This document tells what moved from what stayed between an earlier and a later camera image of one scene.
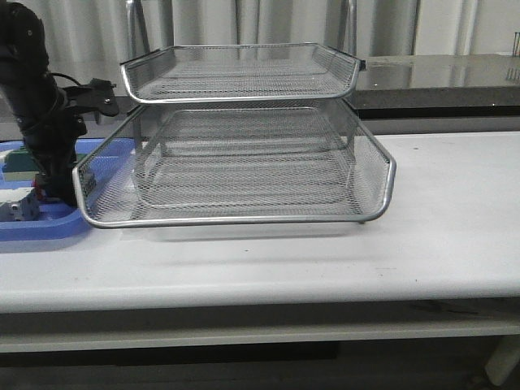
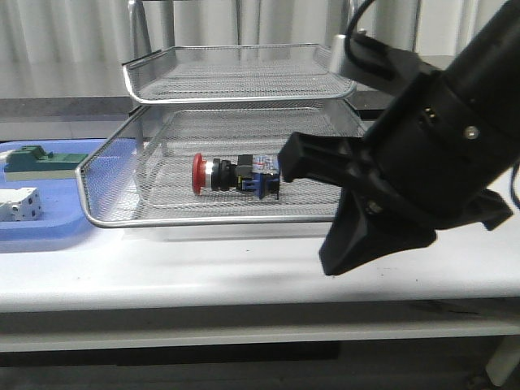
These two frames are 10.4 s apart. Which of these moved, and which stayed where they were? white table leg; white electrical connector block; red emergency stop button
Moved: red emergency stop button
Stayed: white table leg; white electrical connector block
